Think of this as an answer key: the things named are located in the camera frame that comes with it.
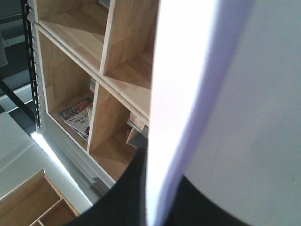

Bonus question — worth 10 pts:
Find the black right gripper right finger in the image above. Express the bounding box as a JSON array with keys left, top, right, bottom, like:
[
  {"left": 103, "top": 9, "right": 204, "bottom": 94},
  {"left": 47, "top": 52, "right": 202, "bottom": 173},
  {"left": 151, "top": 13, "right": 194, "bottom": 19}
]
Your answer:
[{"left": 164, "top": 177, "right": 247, "bottom": 226}]

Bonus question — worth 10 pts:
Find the white paper sheet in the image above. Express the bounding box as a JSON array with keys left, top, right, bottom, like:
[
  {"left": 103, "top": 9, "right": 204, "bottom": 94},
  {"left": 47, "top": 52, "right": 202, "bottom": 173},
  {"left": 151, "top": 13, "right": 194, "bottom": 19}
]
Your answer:
[{"left": 146, "top": 0, "right": 301, "bottom": 226}]

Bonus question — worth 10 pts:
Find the colourful magazine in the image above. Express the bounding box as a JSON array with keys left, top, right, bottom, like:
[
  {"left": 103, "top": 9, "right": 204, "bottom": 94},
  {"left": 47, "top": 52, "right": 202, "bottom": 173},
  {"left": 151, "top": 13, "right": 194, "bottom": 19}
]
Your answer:
[{"left": 59, "top": 97, "right": 93, "bottom": 142}]

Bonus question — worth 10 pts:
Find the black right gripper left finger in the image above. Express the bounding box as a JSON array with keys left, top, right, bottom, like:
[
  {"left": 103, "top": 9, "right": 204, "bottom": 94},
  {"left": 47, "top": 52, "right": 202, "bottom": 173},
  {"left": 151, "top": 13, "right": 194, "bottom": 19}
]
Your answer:
[{"left": 66, "top": 147, "right": 147, "bottom": 226}]

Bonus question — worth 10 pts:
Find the wooden bookshelf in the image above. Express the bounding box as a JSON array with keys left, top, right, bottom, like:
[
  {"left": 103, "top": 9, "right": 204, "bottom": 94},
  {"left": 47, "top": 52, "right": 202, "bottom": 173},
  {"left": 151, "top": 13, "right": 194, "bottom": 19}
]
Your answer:
[{"left": 33, "top": 0, "right": 159, "bottom": 184}]

